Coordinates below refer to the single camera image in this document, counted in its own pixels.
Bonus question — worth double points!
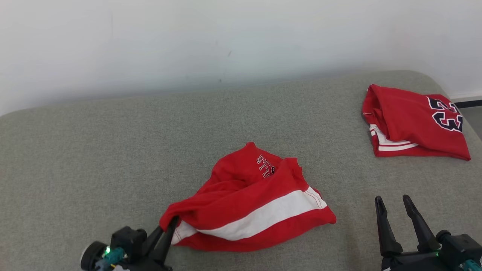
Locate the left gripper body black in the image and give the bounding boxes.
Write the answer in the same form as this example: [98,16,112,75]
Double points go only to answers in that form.
[124,250,174,271]

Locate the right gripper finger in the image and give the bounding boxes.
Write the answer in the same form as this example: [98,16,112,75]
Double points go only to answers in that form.
[374,195,404,257]
[402,194,442,253]

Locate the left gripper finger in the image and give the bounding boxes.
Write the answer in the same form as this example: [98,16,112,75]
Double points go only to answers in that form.
[157,216,180,265]
[142,224,167,260]

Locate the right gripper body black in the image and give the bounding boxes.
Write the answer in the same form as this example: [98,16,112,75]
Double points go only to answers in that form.
[380,250,449,271]

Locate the red shorts with white stripe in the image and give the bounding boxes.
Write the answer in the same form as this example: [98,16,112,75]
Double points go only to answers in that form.
[159,142,337,252]

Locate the red jersey with white sleeves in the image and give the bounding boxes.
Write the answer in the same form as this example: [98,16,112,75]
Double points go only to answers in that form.
[362,84,471,161]

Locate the left camera cable teal plug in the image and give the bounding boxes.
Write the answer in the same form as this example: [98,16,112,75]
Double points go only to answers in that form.
[95,246,128,271]

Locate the camera cable teal plug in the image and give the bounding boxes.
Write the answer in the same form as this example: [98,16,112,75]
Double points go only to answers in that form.
[95,246,128,271]
[459,259,482,271]

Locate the right camera cable teal plug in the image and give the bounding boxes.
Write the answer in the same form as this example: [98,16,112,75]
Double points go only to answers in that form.
[459,259,482,271]

